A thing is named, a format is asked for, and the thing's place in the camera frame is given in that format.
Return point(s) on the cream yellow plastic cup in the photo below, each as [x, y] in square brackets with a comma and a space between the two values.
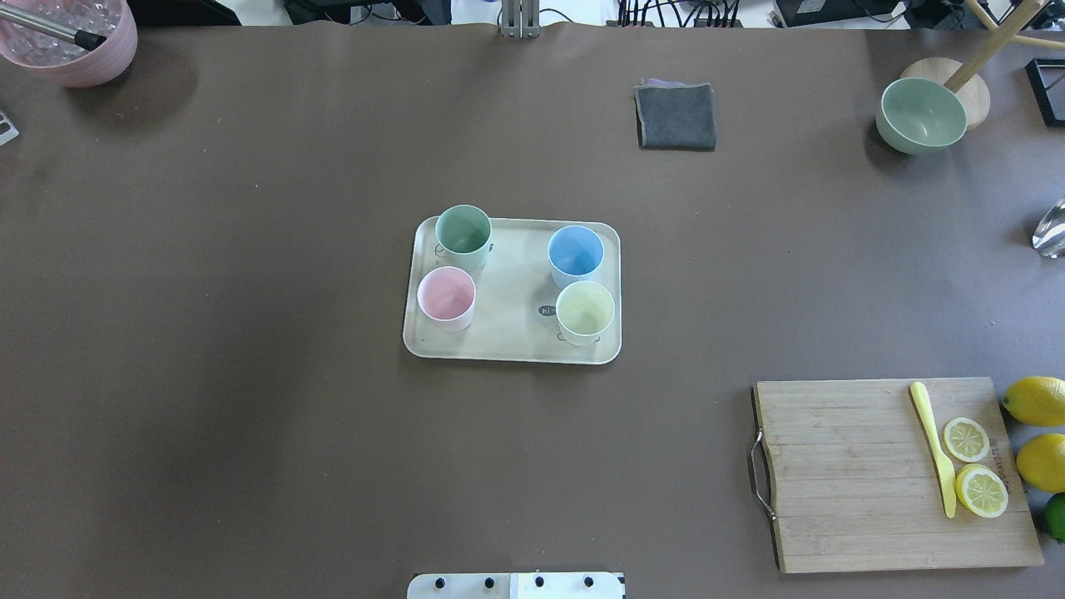
[584, 311]

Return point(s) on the light blue plastic cup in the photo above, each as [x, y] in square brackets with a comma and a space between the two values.
[575, 254]

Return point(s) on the pink plastic cup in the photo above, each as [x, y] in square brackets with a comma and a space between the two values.
[447, 296]

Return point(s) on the mint green plastic cup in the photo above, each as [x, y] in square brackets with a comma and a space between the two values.
[464, 233]

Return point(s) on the beige rabbit print tray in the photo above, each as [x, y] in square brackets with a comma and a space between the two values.
[514, 316]

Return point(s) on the mirrored glass holder tray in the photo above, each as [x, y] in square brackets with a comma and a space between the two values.
[1046, 76]

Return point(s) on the grey folded cloth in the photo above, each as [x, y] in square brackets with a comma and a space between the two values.
[675, 116]

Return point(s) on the bamboo cutting board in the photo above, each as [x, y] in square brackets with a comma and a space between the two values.
[851, 486]

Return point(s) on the pale green bowl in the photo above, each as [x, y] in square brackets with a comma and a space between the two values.
[917, 116]

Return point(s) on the yellow plastic knife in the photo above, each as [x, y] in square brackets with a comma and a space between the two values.
[944, 468]

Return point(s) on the lower lemon half slice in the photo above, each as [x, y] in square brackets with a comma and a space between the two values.
[965, 440]

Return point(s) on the lemon half slice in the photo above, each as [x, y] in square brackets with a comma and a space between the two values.
[980, 490]
[965, 440]

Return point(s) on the upper lemon half slice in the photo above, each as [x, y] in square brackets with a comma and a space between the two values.
[980, 490]

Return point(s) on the wooden cup tree stand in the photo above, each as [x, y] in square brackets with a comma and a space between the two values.
[963, 79]

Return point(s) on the lower whole yellow lemon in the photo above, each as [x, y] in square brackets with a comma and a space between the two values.
[1036, 401]

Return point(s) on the whole yellow lemon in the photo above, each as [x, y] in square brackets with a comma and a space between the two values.
[1040, 462]
[1036, 401]

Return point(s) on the steel scoop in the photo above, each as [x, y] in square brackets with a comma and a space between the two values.
[1048, 236]

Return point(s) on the pink mixing bowl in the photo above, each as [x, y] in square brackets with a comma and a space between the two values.
[64, 63]

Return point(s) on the upper whole yellow lemon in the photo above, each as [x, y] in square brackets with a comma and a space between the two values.
[1040, 462]

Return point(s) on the green lime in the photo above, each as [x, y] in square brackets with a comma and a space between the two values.
[1054, 517]

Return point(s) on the steel muddler in bowl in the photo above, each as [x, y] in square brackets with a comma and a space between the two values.
[86, 40]

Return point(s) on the aluminium frame post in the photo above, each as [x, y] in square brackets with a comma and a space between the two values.
[520, 19]

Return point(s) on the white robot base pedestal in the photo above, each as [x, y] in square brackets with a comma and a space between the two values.
[518, 585]

